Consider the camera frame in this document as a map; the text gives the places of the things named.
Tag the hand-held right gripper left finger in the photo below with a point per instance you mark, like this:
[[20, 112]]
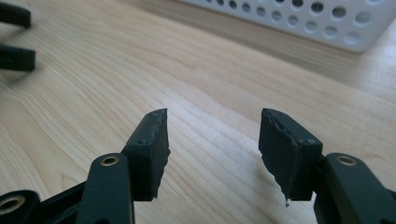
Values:
[[149, 155]]

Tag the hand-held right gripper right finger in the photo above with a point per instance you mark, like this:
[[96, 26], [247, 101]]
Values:
[[289, 155]]

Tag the white perforated plastic basket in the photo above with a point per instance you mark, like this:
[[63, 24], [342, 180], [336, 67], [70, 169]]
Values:
[[345, 24]]

